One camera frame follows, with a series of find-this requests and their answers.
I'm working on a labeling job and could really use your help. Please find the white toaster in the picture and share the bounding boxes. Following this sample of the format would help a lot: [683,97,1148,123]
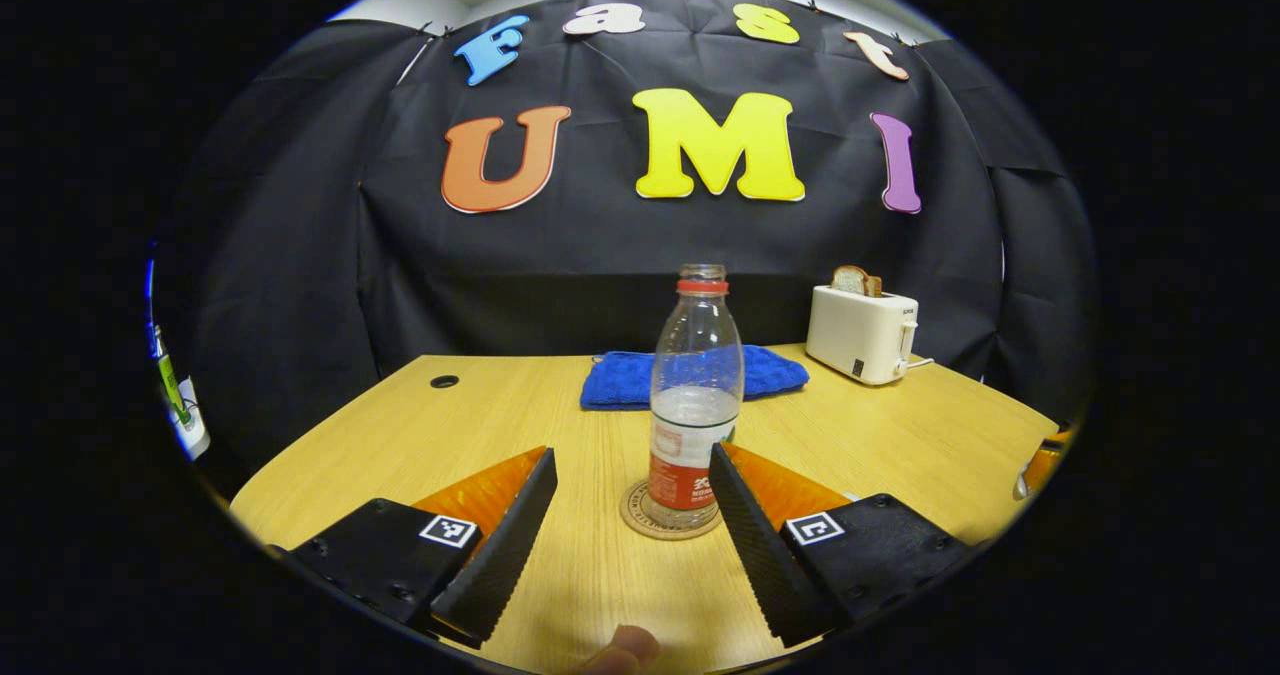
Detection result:
[805,285,919,387]

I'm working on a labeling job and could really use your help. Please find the round cork coaster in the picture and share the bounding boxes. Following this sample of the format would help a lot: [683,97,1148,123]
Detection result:
[619,479,723,541]

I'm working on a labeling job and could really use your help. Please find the green drink bottle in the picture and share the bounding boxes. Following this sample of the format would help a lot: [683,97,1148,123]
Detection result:
[150,325,193,428]

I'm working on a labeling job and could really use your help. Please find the white side table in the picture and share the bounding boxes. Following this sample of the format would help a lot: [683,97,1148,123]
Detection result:
[170,375,212,461]

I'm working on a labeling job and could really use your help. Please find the blue folded towel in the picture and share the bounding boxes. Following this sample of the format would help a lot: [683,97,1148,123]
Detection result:
[580,345,811,412]

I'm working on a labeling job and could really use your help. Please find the toasted bread slice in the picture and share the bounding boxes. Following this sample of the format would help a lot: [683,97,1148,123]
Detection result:
[832,264,883,298]

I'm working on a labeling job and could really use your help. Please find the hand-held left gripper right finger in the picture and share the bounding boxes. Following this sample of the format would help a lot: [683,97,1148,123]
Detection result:
[708,442,976,648]

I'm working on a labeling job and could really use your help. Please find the clear plastic water bottle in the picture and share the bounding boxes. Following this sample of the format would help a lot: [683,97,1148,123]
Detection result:
[640,264,746,531]

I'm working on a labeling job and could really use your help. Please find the black backdrop cloth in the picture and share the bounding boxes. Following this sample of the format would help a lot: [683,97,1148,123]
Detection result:
[155,0,1096,476]

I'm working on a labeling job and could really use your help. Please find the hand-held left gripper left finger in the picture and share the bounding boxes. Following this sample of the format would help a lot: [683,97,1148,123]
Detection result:
[285,445,559,648]

